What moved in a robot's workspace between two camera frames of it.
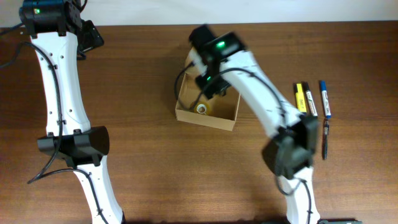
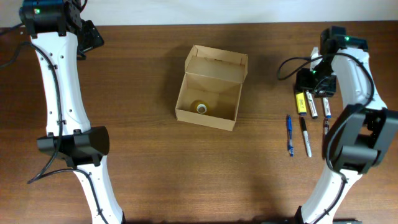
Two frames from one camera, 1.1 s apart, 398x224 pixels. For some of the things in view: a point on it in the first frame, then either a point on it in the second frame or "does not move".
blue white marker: (326, 105) does not move
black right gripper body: (211, 82) → (314, 81)
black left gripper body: (90, 38) does not move
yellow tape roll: (201, 108) does not move
